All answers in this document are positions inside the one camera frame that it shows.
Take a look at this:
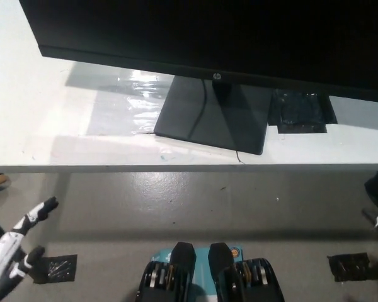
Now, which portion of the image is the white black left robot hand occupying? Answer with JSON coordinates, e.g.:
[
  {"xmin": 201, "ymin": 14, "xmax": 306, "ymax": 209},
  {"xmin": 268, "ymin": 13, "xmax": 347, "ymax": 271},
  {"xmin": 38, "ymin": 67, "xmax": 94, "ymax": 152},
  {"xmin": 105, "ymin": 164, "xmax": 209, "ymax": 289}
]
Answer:
[{"xmin": 0, "ymin": 196, "xmax": 60, "ymax": 302}]

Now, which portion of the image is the black HP monitor with stand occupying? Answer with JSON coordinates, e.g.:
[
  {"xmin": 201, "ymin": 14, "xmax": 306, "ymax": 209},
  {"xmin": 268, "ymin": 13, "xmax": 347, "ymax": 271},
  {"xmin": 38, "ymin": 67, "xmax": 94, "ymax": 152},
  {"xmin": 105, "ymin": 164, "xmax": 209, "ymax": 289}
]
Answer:
[{"xmin": 18, "ymin": 0, "xmax": 378, "ymax": 156}]

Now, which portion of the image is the black floor tape patch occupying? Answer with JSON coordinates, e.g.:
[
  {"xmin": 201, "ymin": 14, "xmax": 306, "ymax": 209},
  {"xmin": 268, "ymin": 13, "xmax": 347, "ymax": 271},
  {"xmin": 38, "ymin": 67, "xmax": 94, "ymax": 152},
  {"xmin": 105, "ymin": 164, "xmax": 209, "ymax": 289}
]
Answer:
[
  {"xmin": 34, "ymin": 254, "xmax": 78, "ymax": 283},
  {"xmin": 326, "ymin": 252, "xmax": 372, "ymax": 282}
]

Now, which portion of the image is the black tape patch on table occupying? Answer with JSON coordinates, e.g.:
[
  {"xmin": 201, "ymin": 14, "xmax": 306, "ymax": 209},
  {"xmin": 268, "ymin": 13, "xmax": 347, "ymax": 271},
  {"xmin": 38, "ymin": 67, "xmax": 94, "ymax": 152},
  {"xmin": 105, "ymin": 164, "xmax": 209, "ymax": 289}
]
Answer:
[{"xmin": 266, "ymin": 89, "xmax": 338, "ymax": 134}]

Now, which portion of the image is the clear glossy plastic film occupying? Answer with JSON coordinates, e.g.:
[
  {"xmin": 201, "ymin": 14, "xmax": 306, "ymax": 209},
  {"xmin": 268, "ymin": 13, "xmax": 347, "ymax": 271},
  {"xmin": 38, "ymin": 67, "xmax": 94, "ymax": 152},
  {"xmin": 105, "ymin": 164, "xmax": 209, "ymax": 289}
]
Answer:
[{"xmin": 88, "ymin": 69, "xmax": 174, "ymax": 137}]

